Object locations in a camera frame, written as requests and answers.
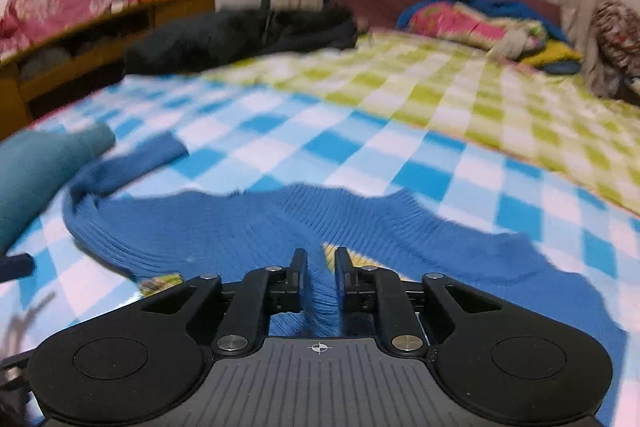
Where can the teal garment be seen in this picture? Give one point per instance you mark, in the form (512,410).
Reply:
(35,172)

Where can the wooden headboard shelf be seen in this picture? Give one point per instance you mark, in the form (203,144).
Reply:
(60,62)

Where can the yellow blanket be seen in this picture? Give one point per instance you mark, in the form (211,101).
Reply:
(552,54)

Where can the beige checked garment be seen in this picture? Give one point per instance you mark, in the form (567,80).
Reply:
(615,42)

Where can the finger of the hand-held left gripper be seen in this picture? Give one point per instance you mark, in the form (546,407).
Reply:
(17,267)

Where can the blue knit sweater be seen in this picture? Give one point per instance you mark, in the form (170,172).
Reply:
(225,227)

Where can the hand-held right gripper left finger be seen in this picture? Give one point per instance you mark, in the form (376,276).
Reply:
(299,277)

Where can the grey white cloth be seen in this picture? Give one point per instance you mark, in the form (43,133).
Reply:
(510,42)

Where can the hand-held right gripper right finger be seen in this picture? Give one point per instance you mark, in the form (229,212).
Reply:
(342,277)

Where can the green checked bed sheet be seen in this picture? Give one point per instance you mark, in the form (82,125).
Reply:
(450,82)

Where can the pink and blue crumpled quilt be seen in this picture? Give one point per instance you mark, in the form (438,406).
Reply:
(450,22)

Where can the black jacket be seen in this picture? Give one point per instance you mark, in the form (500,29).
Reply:
(225,37)

